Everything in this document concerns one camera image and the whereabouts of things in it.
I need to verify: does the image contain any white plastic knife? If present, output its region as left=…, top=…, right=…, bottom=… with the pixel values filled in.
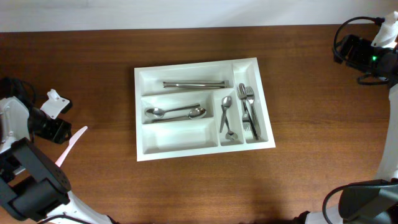
left=55, top=126, right=88, bottom=167

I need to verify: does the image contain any silver spoon dark handle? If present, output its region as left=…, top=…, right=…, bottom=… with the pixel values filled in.
left=145, top=103, right=200, bottom=119

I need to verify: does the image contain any silver fork long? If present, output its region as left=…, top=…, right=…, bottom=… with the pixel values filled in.
left=237, top=83, right=259, bottom=140

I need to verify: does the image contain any silver fork short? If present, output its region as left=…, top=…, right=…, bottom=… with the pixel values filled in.
left=242, top=113, right=251, bottom=131

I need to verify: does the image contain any small dark-handled spoon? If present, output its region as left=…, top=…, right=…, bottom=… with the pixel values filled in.
left=220, top=96, right=232, bottom=133

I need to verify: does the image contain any white plastic cutlery tray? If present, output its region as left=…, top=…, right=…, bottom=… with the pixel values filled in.
left=134, top=58, right=275, bottom=161

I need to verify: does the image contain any small silver teaspoon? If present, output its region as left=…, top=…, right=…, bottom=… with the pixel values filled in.
left=225, top=118, right=238, bottom=141

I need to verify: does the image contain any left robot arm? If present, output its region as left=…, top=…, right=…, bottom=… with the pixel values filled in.
left=1, top=77, right=114, bottom=223

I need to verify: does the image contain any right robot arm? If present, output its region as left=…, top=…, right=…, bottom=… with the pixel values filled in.
left=294, top=35, right=397, bottom=223

